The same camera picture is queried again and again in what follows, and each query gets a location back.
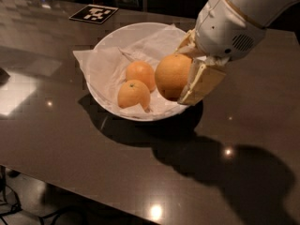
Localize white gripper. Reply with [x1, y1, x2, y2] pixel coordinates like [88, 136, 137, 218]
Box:
[175, 0, 266, 106]

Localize orange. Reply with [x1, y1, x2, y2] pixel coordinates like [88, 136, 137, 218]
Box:
[126, 61, 156, 92]
[117, 80, 151, 111]
[155, 53, 192, 101]

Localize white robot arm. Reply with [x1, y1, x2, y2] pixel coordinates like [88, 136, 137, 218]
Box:
[176, 0, 300, 105]

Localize white bowl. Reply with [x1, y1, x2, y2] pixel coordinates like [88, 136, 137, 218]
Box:
[84, 22, 196, 123]

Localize white paper napkin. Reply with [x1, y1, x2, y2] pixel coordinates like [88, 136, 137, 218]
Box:
[72, 24, 191, 120]

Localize black white fiducial marker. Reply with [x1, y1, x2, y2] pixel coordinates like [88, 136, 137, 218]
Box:
[69, 5, 118, 24]

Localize black floor cables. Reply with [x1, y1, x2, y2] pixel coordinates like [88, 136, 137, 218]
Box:
[0, 166, 23, 225]

